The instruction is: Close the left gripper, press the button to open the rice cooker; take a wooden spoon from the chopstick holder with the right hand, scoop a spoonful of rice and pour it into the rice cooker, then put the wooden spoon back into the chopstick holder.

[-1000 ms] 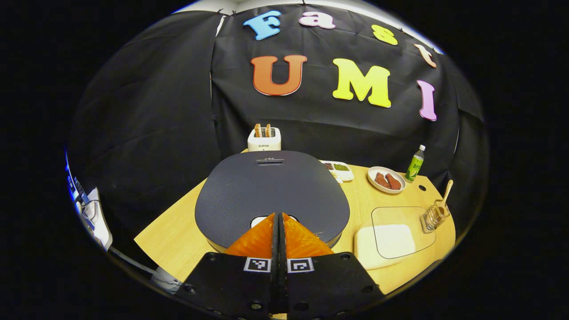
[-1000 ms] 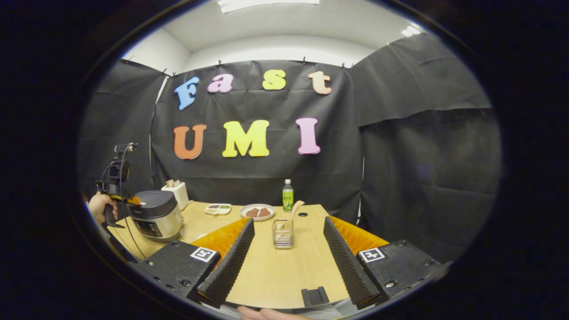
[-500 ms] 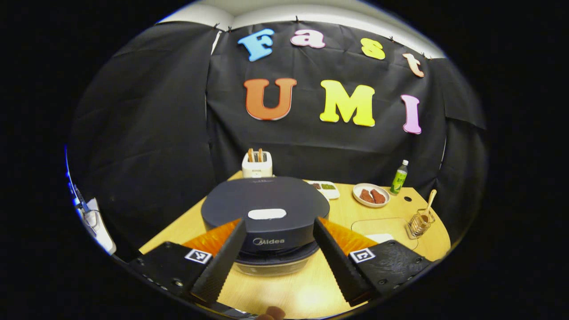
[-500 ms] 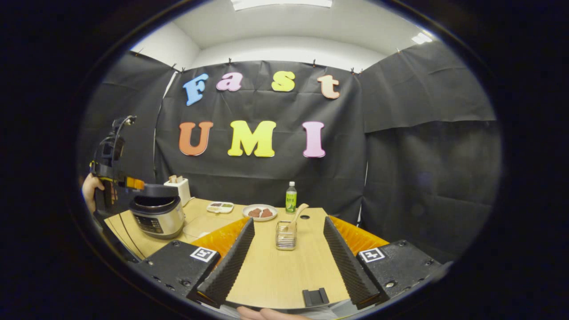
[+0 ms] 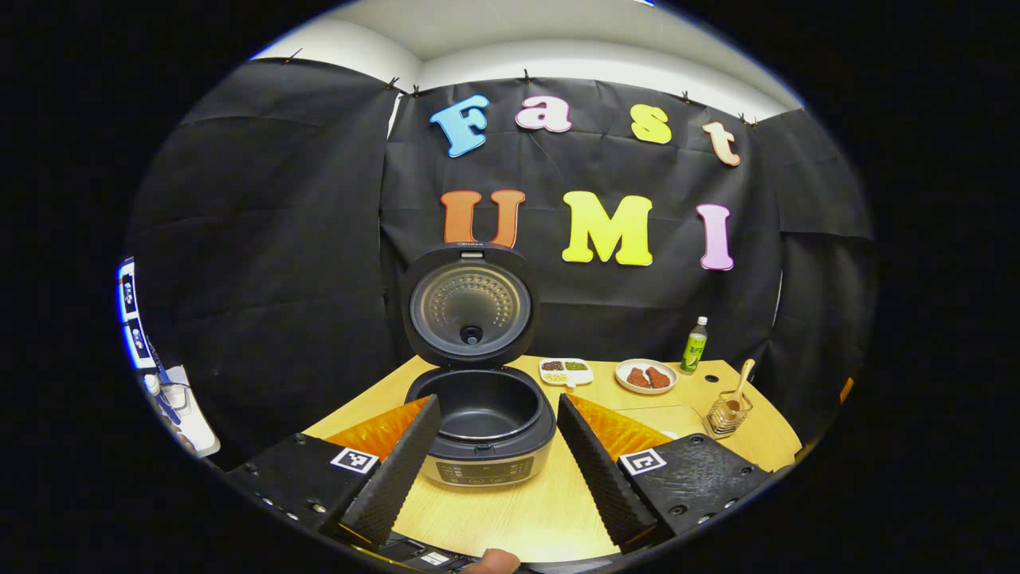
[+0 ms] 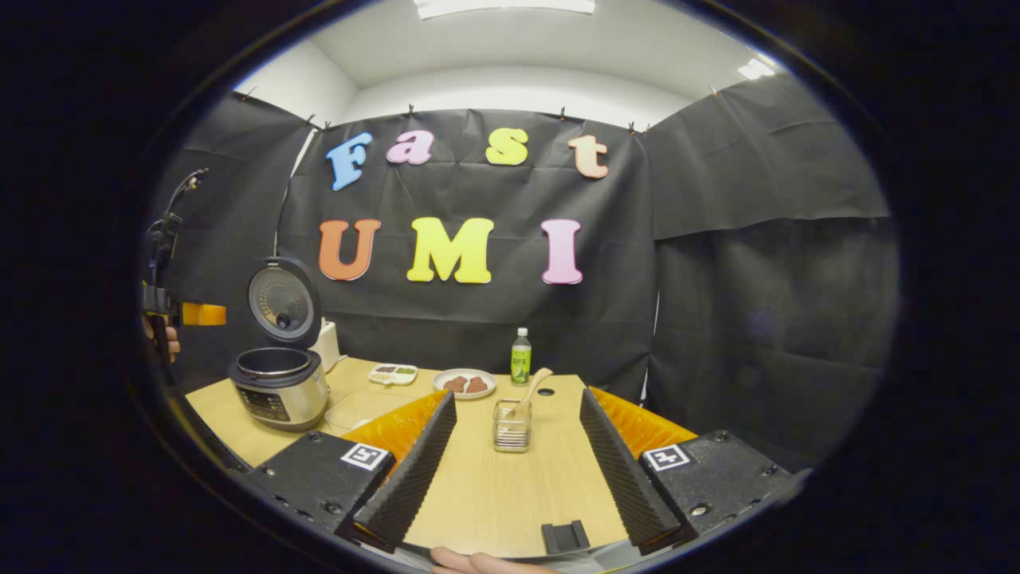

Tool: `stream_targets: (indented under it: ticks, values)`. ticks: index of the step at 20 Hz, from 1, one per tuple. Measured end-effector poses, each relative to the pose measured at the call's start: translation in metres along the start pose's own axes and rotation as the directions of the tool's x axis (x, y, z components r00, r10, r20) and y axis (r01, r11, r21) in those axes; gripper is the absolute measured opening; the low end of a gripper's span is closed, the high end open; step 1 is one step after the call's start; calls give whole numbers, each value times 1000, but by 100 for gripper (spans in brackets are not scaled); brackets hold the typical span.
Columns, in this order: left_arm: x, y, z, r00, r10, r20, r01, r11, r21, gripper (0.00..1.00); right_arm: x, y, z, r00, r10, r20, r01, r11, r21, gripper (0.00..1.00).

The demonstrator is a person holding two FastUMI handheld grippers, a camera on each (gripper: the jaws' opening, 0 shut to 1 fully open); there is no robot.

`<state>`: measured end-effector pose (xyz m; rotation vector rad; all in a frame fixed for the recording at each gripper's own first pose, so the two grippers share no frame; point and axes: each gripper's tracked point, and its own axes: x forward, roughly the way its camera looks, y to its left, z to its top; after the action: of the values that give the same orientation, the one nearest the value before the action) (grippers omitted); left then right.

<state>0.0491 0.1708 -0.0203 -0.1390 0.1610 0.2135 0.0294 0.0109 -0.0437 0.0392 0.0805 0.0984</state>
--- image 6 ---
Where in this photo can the wooden spoon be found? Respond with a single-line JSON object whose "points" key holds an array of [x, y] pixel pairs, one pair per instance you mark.
{"points": [[532, 385]]}

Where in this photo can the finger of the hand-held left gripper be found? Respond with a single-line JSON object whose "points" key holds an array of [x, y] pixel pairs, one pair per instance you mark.
{"points": [[203, 313]]}

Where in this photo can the small ceiling light panel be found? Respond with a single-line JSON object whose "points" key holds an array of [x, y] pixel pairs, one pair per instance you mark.
{"points": [[755, 69]]}

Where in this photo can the large ceiling light panel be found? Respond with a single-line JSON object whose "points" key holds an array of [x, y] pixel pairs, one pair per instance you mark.
{"points": [[502, 6]]}

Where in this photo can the white divided snack dish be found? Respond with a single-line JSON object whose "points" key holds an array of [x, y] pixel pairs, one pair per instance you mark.
{"points": [[393, 375]]}

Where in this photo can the white toaster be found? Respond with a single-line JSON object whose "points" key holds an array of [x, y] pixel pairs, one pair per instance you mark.
{"points": [[328, 347]]}

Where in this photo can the white round plate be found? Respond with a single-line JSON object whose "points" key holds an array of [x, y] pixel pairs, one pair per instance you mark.
{"points": [[464, 395]]}

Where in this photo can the dark lid silver rice cooker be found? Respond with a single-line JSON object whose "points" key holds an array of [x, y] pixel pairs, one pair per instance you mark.
{"points": [[279, 399]]}

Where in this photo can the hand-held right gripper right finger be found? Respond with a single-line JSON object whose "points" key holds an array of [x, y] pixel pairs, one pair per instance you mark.
{"points": [[625, 478]]}

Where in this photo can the black table edge clamp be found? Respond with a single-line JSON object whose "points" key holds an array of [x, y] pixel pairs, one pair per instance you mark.
{"points": [[566, 538]]}

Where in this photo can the brown food piece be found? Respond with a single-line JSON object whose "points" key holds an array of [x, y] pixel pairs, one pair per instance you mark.
{"points": [[476, 385], [455, 384]]}

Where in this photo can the black backdrop cloth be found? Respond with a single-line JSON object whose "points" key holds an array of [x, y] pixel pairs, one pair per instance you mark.
{"points": [[494, 319]]}

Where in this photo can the green drink bottle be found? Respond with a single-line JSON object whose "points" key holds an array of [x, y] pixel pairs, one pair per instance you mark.
{"points": [[521, 363]]}

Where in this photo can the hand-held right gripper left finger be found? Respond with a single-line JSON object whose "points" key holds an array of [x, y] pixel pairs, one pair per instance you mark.
{"points": [[410, 478]]}

